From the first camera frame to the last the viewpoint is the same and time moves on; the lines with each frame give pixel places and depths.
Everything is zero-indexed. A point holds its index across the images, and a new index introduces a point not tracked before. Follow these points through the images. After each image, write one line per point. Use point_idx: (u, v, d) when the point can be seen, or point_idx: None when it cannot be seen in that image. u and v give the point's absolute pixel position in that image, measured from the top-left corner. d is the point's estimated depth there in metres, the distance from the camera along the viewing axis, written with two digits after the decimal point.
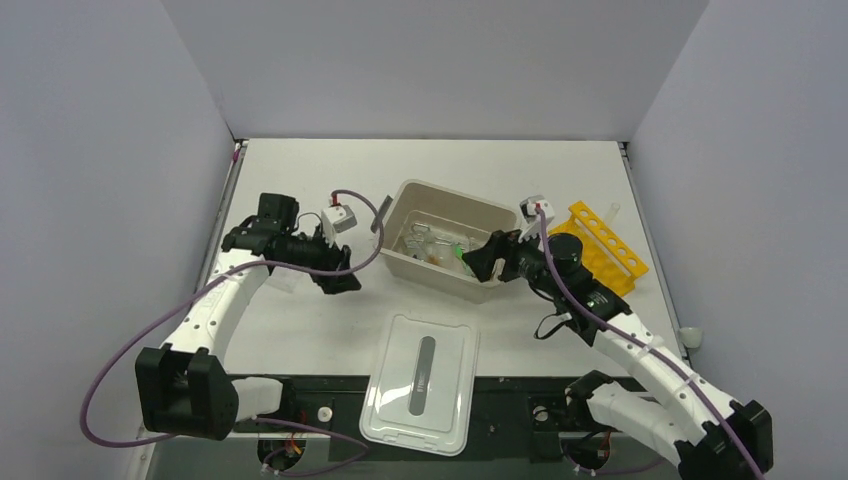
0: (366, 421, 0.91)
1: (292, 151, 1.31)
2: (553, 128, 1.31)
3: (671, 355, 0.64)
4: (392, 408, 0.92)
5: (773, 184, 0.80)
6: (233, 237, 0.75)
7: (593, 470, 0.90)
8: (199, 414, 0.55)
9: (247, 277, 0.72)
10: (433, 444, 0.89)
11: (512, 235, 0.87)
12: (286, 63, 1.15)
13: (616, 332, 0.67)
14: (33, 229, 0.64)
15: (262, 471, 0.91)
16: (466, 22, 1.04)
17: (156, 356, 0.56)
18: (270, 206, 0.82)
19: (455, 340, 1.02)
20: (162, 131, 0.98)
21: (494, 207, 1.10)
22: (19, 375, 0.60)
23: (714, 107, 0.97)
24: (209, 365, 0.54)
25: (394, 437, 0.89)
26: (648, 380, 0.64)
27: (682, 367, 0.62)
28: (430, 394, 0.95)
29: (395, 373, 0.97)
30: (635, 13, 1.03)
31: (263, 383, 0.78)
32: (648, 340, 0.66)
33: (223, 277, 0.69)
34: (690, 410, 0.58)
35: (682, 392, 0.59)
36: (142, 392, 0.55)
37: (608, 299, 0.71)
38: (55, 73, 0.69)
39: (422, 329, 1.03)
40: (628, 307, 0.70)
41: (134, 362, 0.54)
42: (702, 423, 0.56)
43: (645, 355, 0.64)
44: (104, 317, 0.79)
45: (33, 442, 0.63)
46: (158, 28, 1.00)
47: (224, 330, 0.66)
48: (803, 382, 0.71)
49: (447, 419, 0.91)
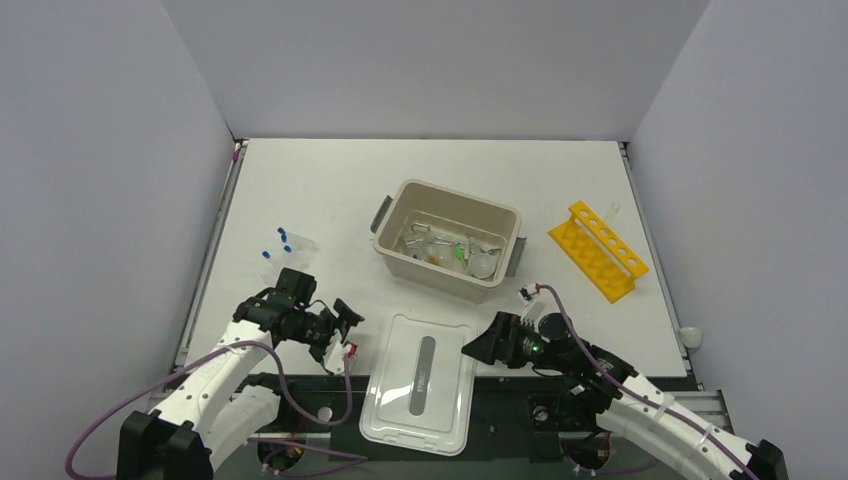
0: (366, 421, 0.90)
1: (290, 151, 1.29)
2: (554, 128, 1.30)
3: (682, 408, 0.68)
4: (392, 407, 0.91)
5: (775, 189, 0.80)
6: (246, 307, 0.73)
7: (592, 470, 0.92)
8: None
9: (248, 353, 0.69)
10: (433, 444, 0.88)
11: (514, 319, 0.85)
12: (285, 62, 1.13)
13: (630, 396, 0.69)
14: (35, 238, 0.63)
15: (263, 470, 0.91)
16: (469, 22, 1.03)
17: (142, 421, 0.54)
18: (287, 280, 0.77)
19: (455, 339, 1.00)
20: (161, 131, 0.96)
21: (495, 208, 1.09)
22: (20, 382, 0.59)
23: (715, 112, 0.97)
24: (191, 439, 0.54)
25: (394, 437, 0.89)
26: (668, 436, 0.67)
27: (696, 419, 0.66)
28: (430, 394, 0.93)
29: (395, 373, 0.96)
30: (640, 15, 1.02)
31: (251, 403, 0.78)
32: (660, 399, 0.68)
33: (225, 348, 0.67)
34: (716, 462, 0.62)
35: (703, 446, 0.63)
36: (120, 459, 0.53)
37: (613, 363, 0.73)
38: (54, 78, 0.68)
39: (422, 328, 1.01)
40: (632, 370, 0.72)
41: (120, 424, 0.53)
42: (728, 473, 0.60)
43: (661, 416, 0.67)
44: (104, 321, 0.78)
45: (38, 447, 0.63)
46: (156, 26, 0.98)
47: (216, 404, 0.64)
48: (802, 387, 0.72)
49: (447, 419, 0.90)
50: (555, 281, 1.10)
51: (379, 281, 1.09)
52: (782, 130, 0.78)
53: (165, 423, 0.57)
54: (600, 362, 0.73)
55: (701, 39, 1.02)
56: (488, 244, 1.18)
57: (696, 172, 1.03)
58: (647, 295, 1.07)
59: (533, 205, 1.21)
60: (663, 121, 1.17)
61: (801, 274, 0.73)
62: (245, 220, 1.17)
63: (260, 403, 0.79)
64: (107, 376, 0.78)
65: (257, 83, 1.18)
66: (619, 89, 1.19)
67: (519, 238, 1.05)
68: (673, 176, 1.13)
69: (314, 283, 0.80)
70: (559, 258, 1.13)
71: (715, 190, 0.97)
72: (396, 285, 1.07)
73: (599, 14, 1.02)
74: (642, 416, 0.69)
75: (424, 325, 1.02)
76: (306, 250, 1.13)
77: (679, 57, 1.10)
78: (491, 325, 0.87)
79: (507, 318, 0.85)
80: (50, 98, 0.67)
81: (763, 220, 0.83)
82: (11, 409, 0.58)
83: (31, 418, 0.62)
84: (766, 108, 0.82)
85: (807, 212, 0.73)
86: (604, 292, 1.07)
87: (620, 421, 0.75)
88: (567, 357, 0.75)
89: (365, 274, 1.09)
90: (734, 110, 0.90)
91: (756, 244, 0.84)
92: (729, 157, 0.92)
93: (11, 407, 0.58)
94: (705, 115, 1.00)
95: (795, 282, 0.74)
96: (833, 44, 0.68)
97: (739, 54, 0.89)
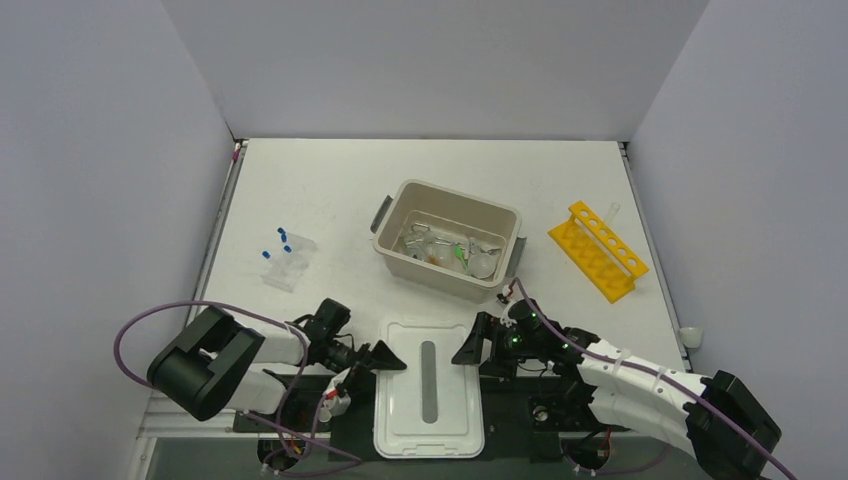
0: (381, 439, 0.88)
1: (289, 151, 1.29)
2: (554, 128, 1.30)
3: (642, 360, 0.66)
4: (405, 420, 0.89)
5: (773, 189, 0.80)
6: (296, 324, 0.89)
7: (593, 471, 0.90)
8: (206, 378, 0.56)
9: (294, 338, 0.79)
10: (454, 448, 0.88)
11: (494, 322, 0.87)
12: (284, 62, 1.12)
13: (591, 358, 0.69)
14: (34, 238, 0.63)
15: (262, 471, 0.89)
16: (470, 23, 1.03)
17: (218, 316, 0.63)
18: (323, 311, 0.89)
19: (453, 339, 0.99)
20: (161, 131, 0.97)
21: (495, 208, 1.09)
22: (19, 379, 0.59)
23: (715, 111, 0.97)
24: (256, 340, 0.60)
25: (414, 449, 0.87)
26: (633, 390, 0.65)
27: (653, 366, 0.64)
28: (439, 400, 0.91)
29: (403, 388, 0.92)
30: (639, 15, 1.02)
31: (268, 380, 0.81)
32: (618, 355, 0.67)
33: (284, 324, 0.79)
34: (672, 400, 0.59)
35: (659, 387, 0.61)
36: (184, 338, 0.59)
37: (578, 336, 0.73)
38: (54, 76, 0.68)
39: (419, 336, 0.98)
40: (597, 338, 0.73)
41: (204, 310, 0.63)
42: (683, 407, 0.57)
43: (618, 369, 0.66)
44: (102, 322, 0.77)
45: (34, 445, 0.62)
46: (158, 27, 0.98)
47: None
48: (803, 386, 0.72)
49: (461, 421, 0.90)
50: (555, 282, 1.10)
51: (378, 280, 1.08)
52: (780, 130, 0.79)
53: (232, 327, 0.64)
54: (568, 336, 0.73)
55: (701, 40, 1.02)
56: (488, 244, 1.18)
57: (696, 172, 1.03)
58: (647, 295, 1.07)
59: (533, 205, 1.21)
60: (663, 121, 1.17)
61: (800, 273, 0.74)
62: (246, 219, 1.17)
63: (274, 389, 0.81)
64: (108, 374, 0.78)
65: (257, 83, 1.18)
66: (618, 89, 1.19)
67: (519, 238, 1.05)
68: (673, 176, 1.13)
69: (347, 317, 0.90)
70: (558, 259, 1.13)
71: (715, 190, 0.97)
72: (396, 285, 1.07)
73: (598, 13, 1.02)
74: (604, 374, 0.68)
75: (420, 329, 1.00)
76: (306, 250, 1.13)
77: (679, 57, 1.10)
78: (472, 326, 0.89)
79: (487, 318, 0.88)
80: (50, 97, 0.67)
81: (763, 220, 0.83)
82: (8, 407, 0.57)
83: (30, 417, 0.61)
84: (765, 108, 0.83)
85: (807, 210, 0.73)
86: (604, 292, 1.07)
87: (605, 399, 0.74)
88: (541, 336, 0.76)
89: (365, 274, 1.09)
90: (734, 111, 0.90)
91: (754, 244, 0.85)
92: (728, 157, 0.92)
93: (10, 406, 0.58)
94: (705, 115, 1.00)
95: (794, 282, 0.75)
96: (833, 43, 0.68)
97: (738, 54, 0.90)
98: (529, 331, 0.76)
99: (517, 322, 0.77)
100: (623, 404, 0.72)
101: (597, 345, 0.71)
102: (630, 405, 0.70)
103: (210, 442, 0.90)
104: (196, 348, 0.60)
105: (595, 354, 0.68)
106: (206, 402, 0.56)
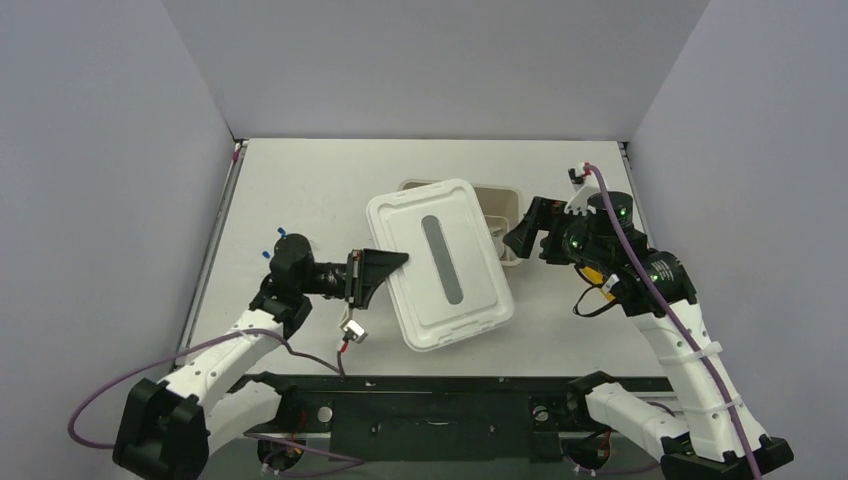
0: (413, 334, 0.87)
1: (288, 151, 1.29)
2: (554, 127, 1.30)
3: (719, 367, 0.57)
4: (433, 310, 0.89)
5: (774, 187, 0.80)
6: (262, 297, 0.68)
7: (593, 470, 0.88)
8: (164, 461, 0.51)
9: (260, 342, 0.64)
10: (488, 321, 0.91)
11: (557, 205, 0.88)
12: (283, 62, 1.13)
13: (672, 323, 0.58)
14: (35, 240, 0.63)
15: (262, 471, 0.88)
16: (469, 22, 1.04)
17: (150, 389, 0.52)
18: (280, 273, 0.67)
19: (456, 207, 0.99)
20: (161, 131, 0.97)
21: (495, 191, 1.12)
22: (17, 377, 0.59)
23: (715, 110, 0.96)
24: (193, 414, 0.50)
25: (450, 336, 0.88)
26: (680, 383, 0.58)
27: (728, 386, 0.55)
28: (459, 279, 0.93)
29: (422, 280, 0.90)
30: (639, 14, 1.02)
31: (256, 397, 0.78)
32: (704, 344, 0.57)
33: (238, 333, 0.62)
34: (717, 432, 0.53)
35: (715, 412, 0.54)
36: (127, 424, 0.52)
37: (672, 274, 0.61)
38: (56, 79, 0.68)
39: (416, 214, 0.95)
40: (692, 297, 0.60)
41: (130, 390, 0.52)
42: (723, 452, 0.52)
43: (693, 360, 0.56)
44: (101, 323, 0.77)
45: (32, 446, 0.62)
46: (158, 27, 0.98)
47: (221, 388, 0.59)
48: (808, 387, 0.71)
49: (487, 293, 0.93)
50: (548, 281, 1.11)
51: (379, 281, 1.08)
52: (780, 131, 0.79)
53: (172, 393, 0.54)
54: (660, 266, 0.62)
55: (701, 39, 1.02)
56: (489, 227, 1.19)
57: (696, 172, 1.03)
58: None
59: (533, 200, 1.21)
60: (663, 121, 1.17)
61: (802, 273, 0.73)
62: (246, 220, 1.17)
63: (261, 400, 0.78)
64: (109, 371, 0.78)
65: (256, 83, 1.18)
66: (619, 89, 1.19)
67: (521, 214, 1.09)
68: (673, 176, 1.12)
69: (312, 258, 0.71)
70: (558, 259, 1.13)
71: (715, 191, 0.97)
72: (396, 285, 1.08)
73: (598, 12, 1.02)
74: (671, 349, 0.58)
75: (414, 210, 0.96)
76: None
77: (680, 57, 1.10)
78: (526, 214, 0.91)
79: (543, 206, 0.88)
80: (52, 98, 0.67)
81: (763, 220, 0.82)
82: (7, 405, 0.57)
83: (27, 418, 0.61)
84: (764, 109, 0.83)
85: (811, 206, 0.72)
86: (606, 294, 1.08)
87: (605, 397, 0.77)
88: (611, 241, 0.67)
89: None
90: (735, 109, 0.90)
91: (754, 244, 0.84)
92: (729, 156, 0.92)
93: (7, 408, 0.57)
94: (705, 114, 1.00)
95: (796, 282, 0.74)
96: (834, 41, 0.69)
97: (738, 54, 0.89)
98: (603, 229, 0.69)
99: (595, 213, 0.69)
100: (617, 401, 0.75)
101: (685, 305, 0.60)
102: (622, 405, 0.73)
103: None
104: (146, 425, 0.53)
105: (684, 329, 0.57)
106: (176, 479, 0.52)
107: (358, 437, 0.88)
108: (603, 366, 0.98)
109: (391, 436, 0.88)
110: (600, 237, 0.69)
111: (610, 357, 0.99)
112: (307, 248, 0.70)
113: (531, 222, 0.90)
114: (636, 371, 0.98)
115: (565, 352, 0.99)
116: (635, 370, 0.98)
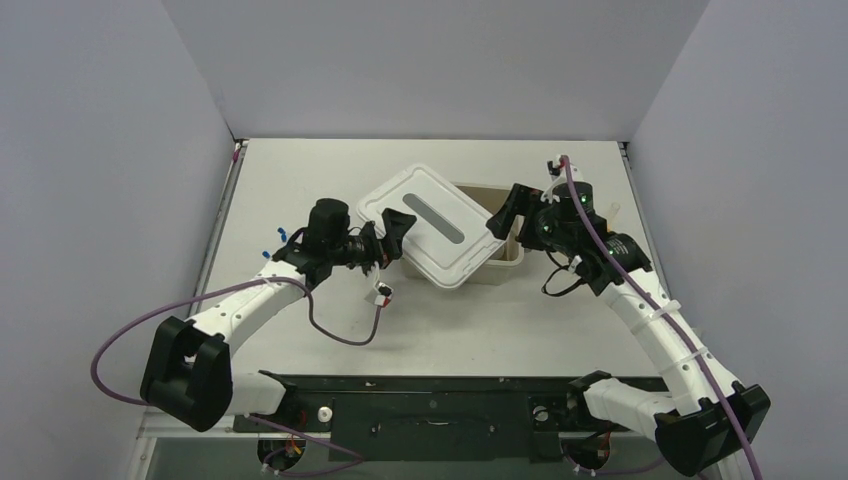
0: (440, 275, 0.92)
1: (287, 152, 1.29)
2: (554, 127, 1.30)
3: (683, 323, 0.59)
4: (443, 250, 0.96)
5: (773, 186, 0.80)
6: (285, 251, 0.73)
7: (592, 470, 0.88)
8: (191, 397, 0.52)
9: (284, 289, 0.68)
10: (490, 245, 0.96)
11: (536, 193, 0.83)
12: (282, 62, 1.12)
13: (631, 288, 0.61)
14: (34, 239, 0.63)
15: (262, 471, 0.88)
16: (470, 23, 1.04)
17: (178, 326, 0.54)
18: (318, 223, 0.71)
19: (417, 182, 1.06)
20: (161, 131, 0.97)
21: (494, 190, 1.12)
22: (17, 377, 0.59)
23: (714, 110, 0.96)
24: (220, 351, 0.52)
25: (471, 265, 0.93)
26: (651, 344, 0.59)
27: (693, 340, 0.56)
28: (451, 222, 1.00)
29: (435, 242, 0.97)
30: (638, 14, 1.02)
31: (269, 381, 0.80)
32: (663, 303, 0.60)
33: (262, 280, 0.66)
34: (690, 383, 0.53)
35: (685, 364, 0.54)
36: (152, 360, 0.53)
37: (628, 249, 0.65)
38: (57, 79, 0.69)
39: (390, 199, 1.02)
40: (646, 264, 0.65)
41: (157, 327, 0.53)
42: (700, 400, 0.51)
43: (655, 319, 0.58)
44: (100, 321, 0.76)
45: (30, 446, 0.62)
46: (159, 28, 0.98)
47: (245, 328, 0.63)
48: (805, 387, 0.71)
49: (476, 226, 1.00)
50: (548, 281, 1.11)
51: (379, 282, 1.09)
52: (780, 130, 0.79)
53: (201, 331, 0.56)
54: (619, 244, 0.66)
55: (700, 39, 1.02)
56: None
57: (695, 171, 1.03)
58: None
59: None
60: (663, 120, 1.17)
61: (798, 272, 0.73)
62: (245, 220, 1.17)
63: (270, 389, 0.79)
64: (111, 370, 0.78)
65: (256, 83, 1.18)
66: (619, 88, 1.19)
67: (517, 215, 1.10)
68: (673, 175, 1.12)
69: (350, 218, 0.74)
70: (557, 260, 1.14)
71: (714, 190, 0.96)
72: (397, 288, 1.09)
73: (597, 13, 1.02)
74: (636, 313, 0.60)
75: (394, 194, 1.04)
76: None
77: (679, 56, 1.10)
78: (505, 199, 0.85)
79: (523, 194, 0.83)
80: (51, 97, 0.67)
81: (762, 220, 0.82)
82: (6, 404, 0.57)
83: (27, 417, 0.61)
84: (764, 107, 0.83)
85: (810, 206, 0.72)
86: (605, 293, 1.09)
87: (601, 389, 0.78)
88: (576, 226, 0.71)
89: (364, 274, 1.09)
90: (734, 108, 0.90)
91: (754, 243, 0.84)
92: (728, 155, 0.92)
93: (7, 407, 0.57)
94: (705, 114, 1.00)
95: (794, 281, 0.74)
96: (833, 41, 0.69)
97: (738, 54, 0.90)
98: (568, 214, 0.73)
99: (559, 201, 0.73)
100: (613, 392, 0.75)
101: (641, 273, 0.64)
102: (619, 393, 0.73)
103: (211, 443, 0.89)
104: (171, 364, 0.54)
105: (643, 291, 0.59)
106: (203, 411, 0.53)
107: (359, 437, 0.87)
108: (603, 365, 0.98)
109: (391, 437, 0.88)
110: (564, 223, 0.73)
111: (610, 357, 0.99)
112: (345, 209, 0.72)
113: (510, 207, 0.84)
114: (636, 371, 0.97)
115: (564, 351, 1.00)
116: (635, 370, 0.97)
